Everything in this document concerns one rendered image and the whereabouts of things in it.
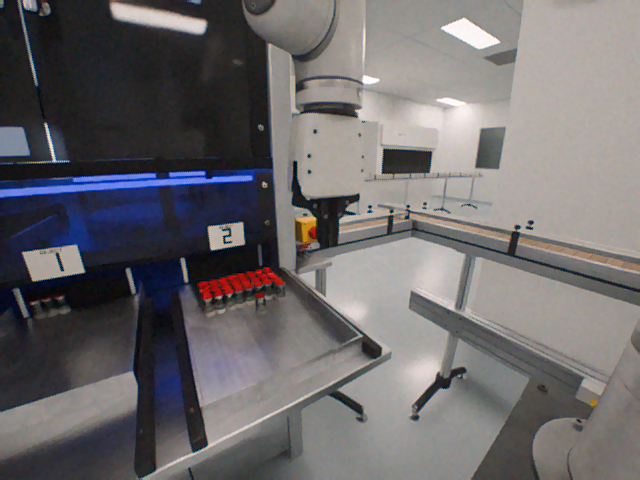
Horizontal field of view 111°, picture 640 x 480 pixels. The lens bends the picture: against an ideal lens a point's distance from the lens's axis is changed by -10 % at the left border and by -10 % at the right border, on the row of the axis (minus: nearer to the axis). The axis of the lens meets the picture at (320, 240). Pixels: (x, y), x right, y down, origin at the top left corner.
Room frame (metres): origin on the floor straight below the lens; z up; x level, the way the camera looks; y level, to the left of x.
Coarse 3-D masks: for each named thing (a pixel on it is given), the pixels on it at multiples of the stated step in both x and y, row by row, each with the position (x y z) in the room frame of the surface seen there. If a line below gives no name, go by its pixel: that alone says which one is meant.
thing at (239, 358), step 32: (288, 288) 0.58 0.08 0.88; (192, 320) 0.44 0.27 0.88; (224, 320) 0.44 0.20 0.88; (256, 320) 0.44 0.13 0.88; (288, 320) 0.44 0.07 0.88; (320, 320) 0.44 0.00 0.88; (192, 352) 0.31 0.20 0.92; (224, 352) 0.35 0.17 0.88; (256, 352) 0.35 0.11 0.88; (288, 352) 0.35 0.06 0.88; (320, 352) 0.35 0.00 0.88; (352, 352) 0.34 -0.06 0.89; (224, 384) 0.28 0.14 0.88; (256, 384) 0.25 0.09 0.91; (288, 384) 0.28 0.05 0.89; (224, 416) 0.23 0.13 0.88
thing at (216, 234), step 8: (232, 224) 0.61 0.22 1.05; (240, 224) 0.62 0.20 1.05; (216, 232) 0.59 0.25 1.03; (224, 232) 0.60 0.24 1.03; (232, 232) 0.61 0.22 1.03; (240, 232) 0.62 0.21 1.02; (216, 240) 0.58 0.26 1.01; (232, 240) 0.61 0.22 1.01; (240, 240) 0.62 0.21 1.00; (216, 248) 0.58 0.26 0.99
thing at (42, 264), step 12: (24, 252) 0.40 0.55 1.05; (36, 252) 0.40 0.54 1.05; (48, 252) 0.41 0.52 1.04; (60, 252) 0.42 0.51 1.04; (72, 252) 0.43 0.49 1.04; (36, 264) 0.40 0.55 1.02; (48, 264) 0.41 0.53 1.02; (72, 264) 0.43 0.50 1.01; (36, 276) 0.40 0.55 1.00; (48, 276) 0.41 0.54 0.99; (60, 276) 0.42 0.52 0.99
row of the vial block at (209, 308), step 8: (264, 280) 0.54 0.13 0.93; (272, 280) 0.54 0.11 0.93; (280, 280) 0.54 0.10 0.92; (240, 288) 0.50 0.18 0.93; (248, 288) 0.50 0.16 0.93; (256, 288) 0.51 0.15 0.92; (264, 288) 0.53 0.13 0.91; (272, 288) 0.53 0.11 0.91; (208, 296) 0.46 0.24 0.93; (216, 296) 0.46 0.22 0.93; (232, 296) 0.48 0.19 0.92; (240, 296) 0.49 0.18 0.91; (248, 296) 0.50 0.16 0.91; (272, 296) 0.53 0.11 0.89; (208, 304) 0.45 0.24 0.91; (216, 304) 0.46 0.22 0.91; (224, 304) 0.47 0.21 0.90; (232, 304) 0.48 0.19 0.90; (240, 304) 0.49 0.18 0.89; (248, 304) 0.50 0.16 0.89; (208, 312) 0.45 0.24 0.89; (216, 312) 0.47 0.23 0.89
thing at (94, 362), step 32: (0, 320) 0.37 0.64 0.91; (32, 320) 0.42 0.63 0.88; (64, 320) 0.42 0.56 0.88; (96, 320) 0.43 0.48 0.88; (128, 320) 0.43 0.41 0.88; (0, 352) 0.32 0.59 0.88; (32, 352) 0.33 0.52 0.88; (64, 352) 0.33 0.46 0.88; (96, 352) 0.33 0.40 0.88; (128, 352) 0.34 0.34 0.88; (0, 384) 0.25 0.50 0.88; (32, 384) 0.26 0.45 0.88; (64, 384) 0.26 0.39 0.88; (96, 384) 0.24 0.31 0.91; (128, 384) 0.26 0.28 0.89; (0, 416) 0.19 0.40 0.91; (32, 416) 0.20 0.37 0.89
